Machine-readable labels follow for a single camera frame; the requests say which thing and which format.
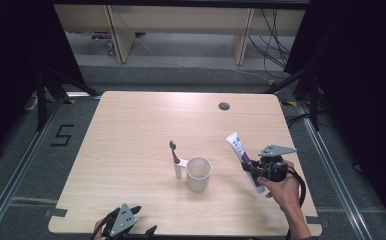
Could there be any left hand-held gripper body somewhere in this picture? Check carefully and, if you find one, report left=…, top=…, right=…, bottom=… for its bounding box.
left=92, top=202, right=139, bottom=240

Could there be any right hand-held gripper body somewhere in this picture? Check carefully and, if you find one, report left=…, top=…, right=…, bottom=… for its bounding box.
left=247, top=143, right=298, bottom=183

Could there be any white toothpaste tube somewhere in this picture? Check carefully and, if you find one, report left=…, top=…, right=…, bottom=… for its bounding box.
left=225, top=131, right=267, bottom=195

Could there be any white cup with side holder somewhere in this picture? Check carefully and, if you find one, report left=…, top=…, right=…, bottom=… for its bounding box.
left=174, top=156, right=213, bottom=193

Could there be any pink and grey toothbrush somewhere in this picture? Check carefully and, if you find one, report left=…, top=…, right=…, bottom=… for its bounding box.
left=168, top=139, right=182, bottom=165

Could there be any person's left hand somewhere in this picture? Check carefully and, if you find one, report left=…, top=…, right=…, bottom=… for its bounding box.
left=92, top=219, right=106, bottom=240

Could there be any person's right hand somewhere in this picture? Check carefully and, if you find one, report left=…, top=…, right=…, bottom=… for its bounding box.
left=257, top=159, right=304, bottom=215

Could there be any black metal stand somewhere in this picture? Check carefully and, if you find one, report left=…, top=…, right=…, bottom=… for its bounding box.
left=35, top=65, right=103, bottom=132
left=260, top=62, right=323, bottom=132

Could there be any black curtain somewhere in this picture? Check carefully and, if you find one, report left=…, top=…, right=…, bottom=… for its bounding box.
left=0, top=0, right=86, bottom=168
left=284, top=0, right=386, bottom=228

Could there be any light wooden shelf unit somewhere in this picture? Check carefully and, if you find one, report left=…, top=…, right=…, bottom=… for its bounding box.
left=53, top=3, right=307, bottom=66

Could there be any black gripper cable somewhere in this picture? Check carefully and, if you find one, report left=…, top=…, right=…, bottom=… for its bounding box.
left=282, top=163, right=308, bottom=208

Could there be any metal floor rail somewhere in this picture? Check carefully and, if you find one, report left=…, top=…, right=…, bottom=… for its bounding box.
left=296, top=99, right=373, bottom=240
left=0, top=96, right=64, bottom=240

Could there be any bundle of black hanging cables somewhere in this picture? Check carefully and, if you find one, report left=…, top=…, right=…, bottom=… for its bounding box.
left=246, top=8, right=293, bottom=80

